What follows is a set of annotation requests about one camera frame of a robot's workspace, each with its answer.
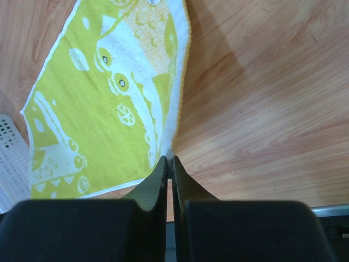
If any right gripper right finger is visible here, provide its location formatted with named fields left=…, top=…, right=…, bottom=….
left=172, top=157, right=335, bottom=261

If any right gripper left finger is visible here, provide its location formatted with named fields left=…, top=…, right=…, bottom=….
left=1, top=157, right=167, bottom=261

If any yellow green towel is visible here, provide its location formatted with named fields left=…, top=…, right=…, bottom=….
left=21, top=1, right=191, bottom=199

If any white plastic basket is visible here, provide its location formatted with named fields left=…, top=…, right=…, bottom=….
left=0, top=114, right=31, bottom=213

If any aluminium front rail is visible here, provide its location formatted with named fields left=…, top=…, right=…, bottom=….
left=311, top=204, right=349, bottom=218

